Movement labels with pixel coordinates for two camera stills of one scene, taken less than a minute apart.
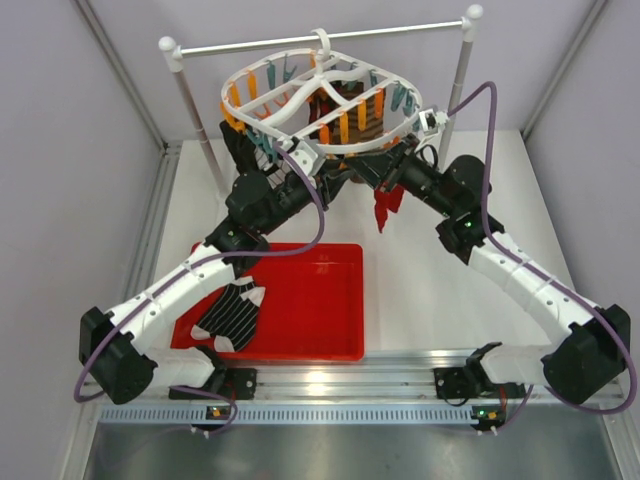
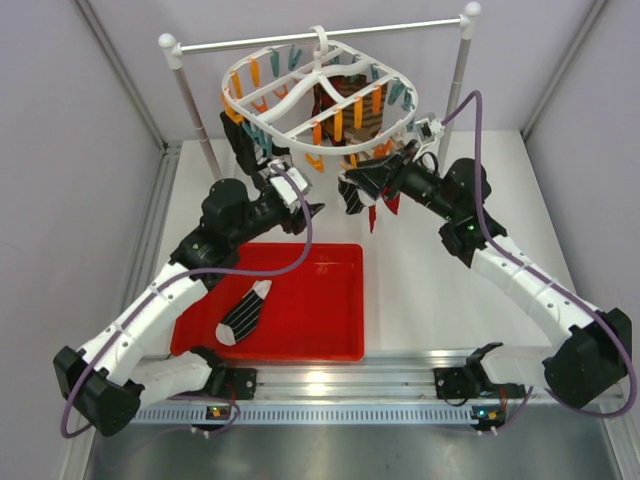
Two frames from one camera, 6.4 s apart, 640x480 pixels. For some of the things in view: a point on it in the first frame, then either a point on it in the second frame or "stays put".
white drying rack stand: x=471 y=20 stays put
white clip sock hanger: x=324 y=99 stays put
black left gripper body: x=322 y=188 → x=287 y=219
